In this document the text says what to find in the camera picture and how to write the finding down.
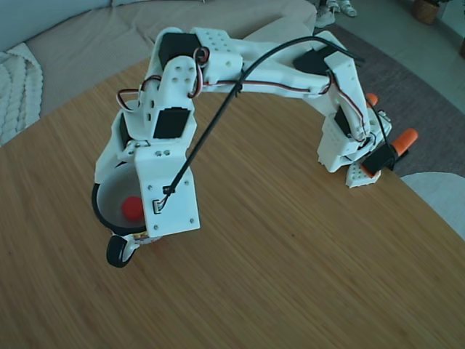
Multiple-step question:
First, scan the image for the red bottle cap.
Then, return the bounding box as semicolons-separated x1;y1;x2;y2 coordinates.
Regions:
121;196;145;222

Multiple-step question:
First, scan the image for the colourful patterned cup, black rim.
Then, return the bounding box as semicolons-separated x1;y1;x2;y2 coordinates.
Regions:
90;169;164;270

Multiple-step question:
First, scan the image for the beige sofa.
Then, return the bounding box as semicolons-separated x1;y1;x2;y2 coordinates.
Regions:
0;0;319;121

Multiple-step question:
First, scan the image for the white knitted blanket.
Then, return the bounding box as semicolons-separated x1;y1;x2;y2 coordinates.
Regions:
0;42;44;146

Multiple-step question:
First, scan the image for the white padded chair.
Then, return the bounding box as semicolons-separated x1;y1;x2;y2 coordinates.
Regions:
399;170;465;243
245;16;319;44

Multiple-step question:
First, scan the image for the white sneaker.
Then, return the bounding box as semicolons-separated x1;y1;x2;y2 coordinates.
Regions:
314;0;337;29
336;0;359;17

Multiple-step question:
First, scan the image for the grey rug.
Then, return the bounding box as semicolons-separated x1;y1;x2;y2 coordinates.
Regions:
312;21;465;179

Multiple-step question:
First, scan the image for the wicker basket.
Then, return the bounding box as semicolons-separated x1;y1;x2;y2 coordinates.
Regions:
412;0;442;25

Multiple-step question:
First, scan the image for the black camera cable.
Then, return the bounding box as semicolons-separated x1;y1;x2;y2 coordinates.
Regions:
162;35;399;196

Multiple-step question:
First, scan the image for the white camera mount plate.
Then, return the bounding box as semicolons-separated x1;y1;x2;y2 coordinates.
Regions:
134;147;201;237

